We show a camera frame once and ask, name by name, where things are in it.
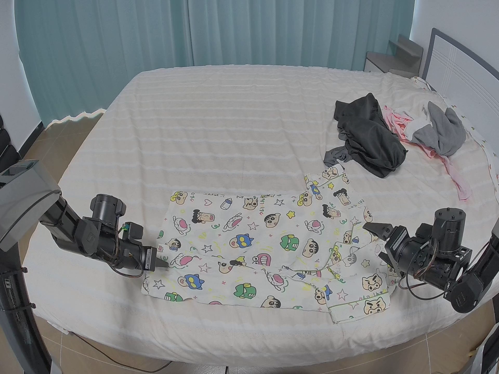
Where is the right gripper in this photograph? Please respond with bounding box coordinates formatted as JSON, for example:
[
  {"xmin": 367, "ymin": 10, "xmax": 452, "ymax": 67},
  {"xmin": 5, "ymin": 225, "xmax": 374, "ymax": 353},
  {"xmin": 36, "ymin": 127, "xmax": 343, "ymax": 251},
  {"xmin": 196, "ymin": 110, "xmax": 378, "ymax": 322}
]
[{"xmin": 362, "ymin": 221, "xmax": 434, "ymax": 284}]

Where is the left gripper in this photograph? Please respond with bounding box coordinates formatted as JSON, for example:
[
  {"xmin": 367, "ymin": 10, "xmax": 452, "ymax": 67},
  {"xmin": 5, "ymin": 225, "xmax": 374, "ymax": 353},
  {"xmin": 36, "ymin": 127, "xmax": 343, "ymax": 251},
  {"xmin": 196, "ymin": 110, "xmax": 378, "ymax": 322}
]
[{"xmin": 113, "ymin": 240, "xmax": 158, "ymax": 276}]

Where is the white printed pyjama top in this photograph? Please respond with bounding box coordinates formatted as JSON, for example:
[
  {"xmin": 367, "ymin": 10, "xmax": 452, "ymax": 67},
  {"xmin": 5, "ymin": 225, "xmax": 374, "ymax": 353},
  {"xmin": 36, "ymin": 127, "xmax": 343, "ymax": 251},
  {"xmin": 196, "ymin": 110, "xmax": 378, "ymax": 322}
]
[{"xmin": 141, "ymin": 165, "xmax": 398, "ymax": 324}]

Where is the dark grey garment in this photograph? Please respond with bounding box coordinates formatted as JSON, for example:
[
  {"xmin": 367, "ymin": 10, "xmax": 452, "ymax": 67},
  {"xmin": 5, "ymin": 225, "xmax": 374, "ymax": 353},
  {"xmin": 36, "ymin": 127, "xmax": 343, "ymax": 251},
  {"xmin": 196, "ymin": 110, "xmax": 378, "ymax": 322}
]
[{"xmin": 324, "ymin": 143, "xmax": 353, "ymax": 163}]

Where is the black garment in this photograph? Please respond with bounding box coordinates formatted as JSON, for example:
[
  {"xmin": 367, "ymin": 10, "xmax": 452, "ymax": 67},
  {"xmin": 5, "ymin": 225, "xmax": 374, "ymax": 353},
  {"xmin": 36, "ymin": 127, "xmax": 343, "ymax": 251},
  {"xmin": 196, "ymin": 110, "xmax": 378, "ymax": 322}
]
[{"xmin": 333, "ymin": 93, "xmax": 407, "ymax": 178}]

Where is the pink garment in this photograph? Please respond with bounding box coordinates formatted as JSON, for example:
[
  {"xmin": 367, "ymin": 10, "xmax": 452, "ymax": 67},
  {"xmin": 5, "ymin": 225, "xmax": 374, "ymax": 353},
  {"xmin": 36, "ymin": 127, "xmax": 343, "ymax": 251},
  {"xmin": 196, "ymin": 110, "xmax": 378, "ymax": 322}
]
[{"xmin": 382, "ymin": 105, "xmax": 473, "ymax": 202}]

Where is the grey bedside table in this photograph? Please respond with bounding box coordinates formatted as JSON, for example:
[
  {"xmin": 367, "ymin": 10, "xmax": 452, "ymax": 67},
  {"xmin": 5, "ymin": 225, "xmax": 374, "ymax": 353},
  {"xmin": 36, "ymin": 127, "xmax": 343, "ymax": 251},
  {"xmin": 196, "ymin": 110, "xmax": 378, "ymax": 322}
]
[{"xmin": 364, "ymin": 34, "xmax": 424, "ymax": 79}]

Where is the bed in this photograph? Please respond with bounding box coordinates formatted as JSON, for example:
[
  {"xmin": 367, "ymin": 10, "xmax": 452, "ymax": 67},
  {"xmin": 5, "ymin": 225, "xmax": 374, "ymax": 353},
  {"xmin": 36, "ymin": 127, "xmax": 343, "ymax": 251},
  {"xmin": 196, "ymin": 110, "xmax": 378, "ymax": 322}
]
[{"xmin": 21, "ymin": 28, "xmax": 499, "ymax": 367}]

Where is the blue-green curtain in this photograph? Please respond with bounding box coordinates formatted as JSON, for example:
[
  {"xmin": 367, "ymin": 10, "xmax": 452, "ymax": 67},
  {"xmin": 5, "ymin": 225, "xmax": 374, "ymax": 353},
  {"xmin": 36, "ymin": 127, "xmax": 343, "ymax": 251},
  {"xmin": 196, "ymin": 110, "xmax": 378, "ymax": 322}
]
[{"xmin": 14, "ymin": 0, "xmax": 418, "ymax": 125}]

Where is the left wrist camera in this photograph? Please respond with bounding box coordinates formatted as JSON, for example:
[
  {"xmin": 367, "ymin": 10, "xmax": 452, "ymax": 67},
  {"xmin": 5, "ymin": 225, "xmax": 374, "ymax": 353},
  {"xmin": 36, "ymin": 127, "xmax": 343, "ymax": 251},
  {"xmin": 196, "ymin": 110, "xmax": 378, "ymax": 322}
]
[{"xmin": 124, "ymin": 222, "xmax": 144, "ymax": 244}]

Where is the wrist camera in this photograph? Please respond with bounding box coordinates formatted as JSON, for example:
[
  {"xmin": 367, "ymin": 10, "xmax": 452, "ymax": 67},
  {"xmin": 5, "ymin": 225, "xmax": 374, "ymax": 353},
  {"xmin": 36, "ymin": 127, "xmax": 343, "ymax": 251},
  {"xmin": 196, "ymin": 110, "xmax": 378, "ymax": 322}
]
[
  {"xmin": 415, "ymin": 222, "xmax": 437, "ymax": 244},
  {"xmin": 124, "ymin": 222, "xmax": 144, "ymax": 244}
]

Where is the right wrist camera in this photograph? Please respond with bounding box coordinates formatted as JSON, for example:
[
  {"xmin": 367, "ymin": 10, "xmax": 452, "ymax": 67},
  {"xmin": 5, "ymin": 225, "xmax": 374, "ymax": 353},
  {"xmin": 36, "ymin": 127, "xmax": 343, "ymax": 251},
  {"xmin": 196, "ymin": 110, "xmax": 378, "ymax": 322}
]
[{"xmin": 415, "ymin": 222, "xmax": 437, "ymax": 244}]

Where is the black cable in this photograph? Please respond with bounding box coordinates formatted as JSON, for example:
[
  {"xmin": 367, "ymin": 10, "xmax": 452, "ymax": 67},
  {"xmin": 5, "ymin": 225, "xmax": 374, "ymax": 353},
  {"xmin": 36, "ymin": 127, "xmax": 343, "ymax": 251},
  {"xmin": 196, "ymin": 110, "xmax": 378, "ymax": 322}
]
[
  {"xmin": 399, "ymin": 275, "xmax": 445, "ymax": 301},
  {"xmin": 71, "ymin": 330, "xmax": 174, "ymax": 374}
]

